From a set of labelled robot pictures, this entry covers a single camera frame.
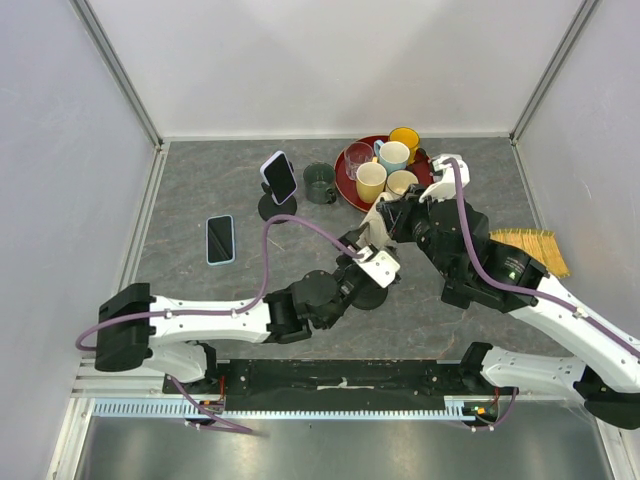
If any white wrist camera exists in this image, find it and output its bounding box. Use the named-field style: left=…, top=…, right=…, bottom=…
left=419, top=154, right=470, bottom=203
left=354, top=245, right=400, bottom=288

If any dark green mug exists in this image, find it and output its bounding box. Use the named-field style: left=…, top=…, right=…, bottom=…
left=303, top=162, right=337, bottom=205

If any clear glass cup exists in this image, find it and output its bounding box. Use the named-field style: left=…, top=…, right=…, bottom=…
left=344, top=141, right=374, bottom=181

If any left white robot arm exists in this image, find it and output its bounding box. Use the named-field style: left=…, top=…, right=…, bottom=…
left=95, top=254, right=376, bottom=393

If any slotted cable duct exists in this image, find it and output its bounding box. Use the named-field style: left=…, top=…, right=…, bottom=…
left=92, top=397, right=497, bottom=421

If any beige ceramic cup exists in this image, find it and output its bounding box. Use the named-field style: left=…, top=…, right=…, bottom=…
left=385, top=170, right=419, bottom=199

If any woven bamboo mat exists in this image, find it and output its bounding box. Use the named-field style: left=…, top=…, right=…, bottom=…
left=490, top=228, right=571, bottom=279

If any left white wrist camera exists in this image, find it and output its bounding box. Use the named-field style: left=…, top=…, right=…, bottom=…
left=354, top=245, right=400, bottom=288

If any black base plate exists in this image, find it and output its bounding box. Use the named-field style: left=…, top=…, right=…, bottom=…
left=185, top=359, right=512, bottom=410

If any light blue mug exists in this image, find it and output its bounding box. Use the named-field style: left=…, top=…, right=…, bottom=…
left=373, top=140, right=411, bottom=175

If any blue case phone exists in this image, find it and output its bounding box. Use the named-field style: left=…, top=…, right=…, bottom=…
left=206, top=215, right=236, bottom=266

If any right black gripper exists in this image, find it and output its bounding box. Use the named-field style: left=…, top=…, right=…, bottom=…
left=378, top=182, right=458, bottom=281

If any black phone stand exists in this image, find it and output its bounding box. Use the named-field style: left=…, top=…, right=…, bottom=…
left=258, top=182, right=298, bottom=221
left=351, top=282, right=389, bottom=311

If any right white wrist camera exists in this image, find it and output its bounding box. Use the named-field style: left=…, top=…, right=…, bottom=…
left=419, top=154, right=470, bottom=203

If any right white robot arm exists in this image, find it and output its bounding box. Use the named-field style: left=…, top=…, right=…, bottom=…
left=376, top=187, right=639, bottom=430

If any cream case phone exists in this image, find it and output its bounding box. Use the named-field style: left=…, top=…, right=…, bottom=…
left=356, top=192, right=394, bottom=250

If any orange yellow mug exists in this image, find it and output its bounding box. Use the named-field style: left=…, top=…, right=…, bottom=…
left=388, top=127, right=420, bottom=165

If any pale yellow cup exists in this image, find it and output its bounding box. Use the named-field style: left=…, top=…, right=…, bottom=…
left=356, top=157, right=387, bottom=204

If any red round tray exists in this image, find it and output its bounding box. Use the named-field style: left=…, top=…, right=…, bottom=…
left=334, top=134, right=432, bottom=211

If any purple case phone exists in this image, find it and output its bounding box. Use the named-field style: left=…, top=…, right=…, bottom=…
left=260, top=150, right=297, bottom=205

